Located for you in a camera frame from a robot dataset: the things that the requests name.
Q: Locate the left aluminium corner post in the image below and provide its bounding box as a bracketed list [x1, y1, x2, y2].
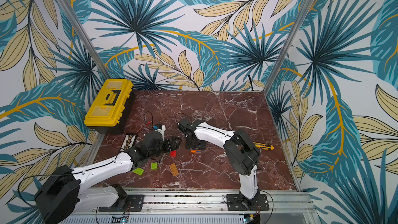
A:
[57, 0, 110, 80]

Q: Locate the red banana plug cable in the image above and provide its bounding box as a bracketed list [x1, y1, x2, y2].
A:
[136, 120, 153, 133]

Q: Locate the green square lego brick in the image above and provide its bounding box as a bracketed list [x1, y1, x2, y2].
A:
[151, 162, 158, 170]

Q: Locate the yellow black toolbox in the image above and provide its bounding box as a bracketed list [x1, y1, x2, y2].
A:
[84, 79, 135, 134]

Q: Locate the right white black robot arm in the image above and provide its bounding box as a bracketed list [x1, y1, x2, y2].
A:
[177, 118, 260, 202]

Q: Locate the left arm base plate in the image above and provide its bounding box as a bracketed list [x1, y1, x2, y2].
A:
[99, 195, 144, 213]

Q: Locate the red square lego brick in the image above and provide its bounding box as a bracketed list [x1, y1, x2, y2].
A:
[170, 150, 177, 157]

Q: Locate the aluminium corner post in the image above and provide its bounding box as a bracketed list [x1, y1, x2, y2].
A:
[263, 0, 314, 96]
[57, 0, 110, 80]

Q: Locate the lime green lego brick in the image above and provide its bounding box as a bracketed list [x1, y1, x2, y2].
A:
[132, 168, 145, 176]

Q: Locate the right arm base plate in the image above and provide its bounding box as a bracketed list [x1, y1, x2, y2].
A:
[226, 194, 270, 212]

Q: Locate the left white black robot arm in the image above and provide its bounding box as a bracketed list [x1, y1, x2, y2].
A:
[34, 131, 181, 224]

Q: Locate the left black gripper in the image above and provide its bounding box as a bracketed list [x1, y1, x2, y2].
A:
[148, 135, 182, 159]

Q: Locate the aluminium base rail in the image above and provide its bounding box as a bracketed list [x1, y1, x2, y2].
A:
[60, 188, 321, 224]

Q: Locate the yellow utility knife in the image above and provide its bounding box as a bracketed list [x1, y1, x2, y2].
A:
[254, 142, 274, 150]

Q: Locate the right aluminium corner post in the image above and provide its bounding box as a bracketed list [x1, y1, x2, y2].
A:
[263, 0, 314, 96]

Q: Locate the amber transparent lego brick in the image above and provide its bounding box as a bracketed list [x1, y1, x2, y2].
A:
[170, 163, 179, 176]

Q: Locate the orange lego brick front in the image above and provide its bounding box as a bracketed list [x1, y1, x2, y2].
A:
[190, 149, 202, 153]

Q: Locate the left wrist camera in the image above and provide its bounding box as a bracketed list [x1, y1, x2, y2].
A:
[153, 124, 166, 141]

